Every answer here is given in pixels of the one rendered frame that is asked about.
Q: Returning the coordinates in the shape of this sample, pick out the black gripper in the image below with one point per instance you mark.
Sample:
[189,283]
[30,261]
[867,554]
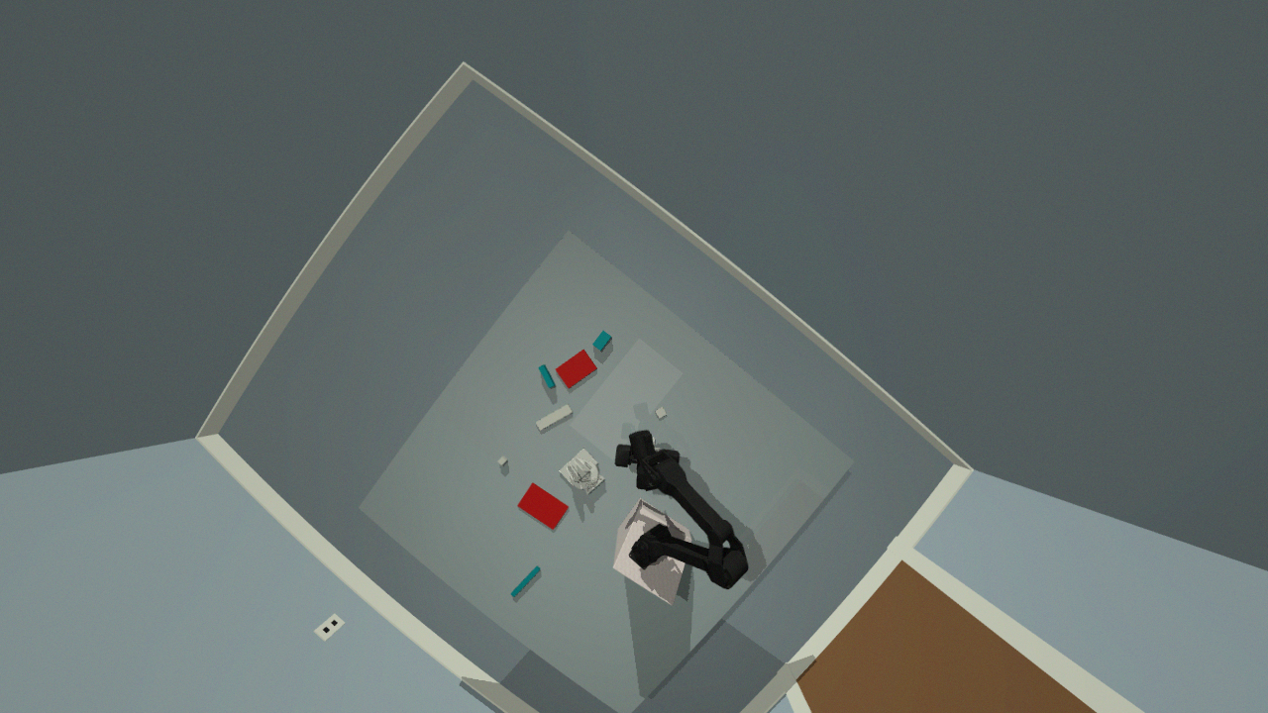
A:
[624,455]

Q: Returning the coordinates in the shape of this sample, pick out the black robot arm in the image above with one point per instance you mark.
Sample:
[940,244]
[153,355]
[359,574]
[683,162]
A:
[724,566]

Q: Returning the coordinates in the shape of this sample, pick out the beige flat bar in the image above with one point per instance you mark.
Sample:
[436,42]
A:
[551,418]

